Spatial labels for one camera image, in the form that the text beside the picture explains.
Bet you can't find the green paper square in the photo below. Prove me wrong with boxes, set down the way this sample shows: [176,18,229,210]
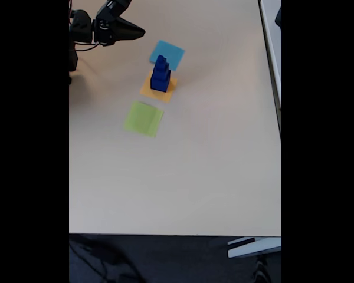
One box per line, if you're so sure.
[123,100,165,139]

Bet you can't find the white table foot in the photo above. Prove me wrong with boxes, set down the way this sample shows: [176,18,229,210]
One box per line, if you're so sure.
[227,236,282,259]

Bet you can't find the medium blue cube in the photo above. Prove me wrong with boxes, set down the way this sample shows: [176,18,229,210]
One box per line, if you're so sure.
[152,62,171,81]

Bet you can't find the black camera box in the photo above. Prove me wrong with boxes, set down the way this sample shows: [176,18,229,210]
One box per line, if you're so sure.
[96,0,133,21]

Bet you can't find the orange paper square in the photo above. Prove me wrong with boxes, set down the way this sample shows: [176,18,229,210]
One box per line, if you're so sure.
[139,70,178,104]

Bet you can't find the white side table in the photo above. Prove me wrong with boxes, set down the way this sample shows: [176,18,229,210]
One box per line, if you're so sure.
[258,0,282,142]

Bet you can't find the blue paper square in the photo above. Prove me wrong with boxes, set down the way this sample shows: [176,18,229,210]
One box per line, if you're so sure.
[149,40,186,71]

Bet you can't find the large blue cube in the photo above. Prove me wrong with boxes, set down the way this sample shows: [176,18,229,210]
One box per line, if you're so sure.
[150,73,171,93]

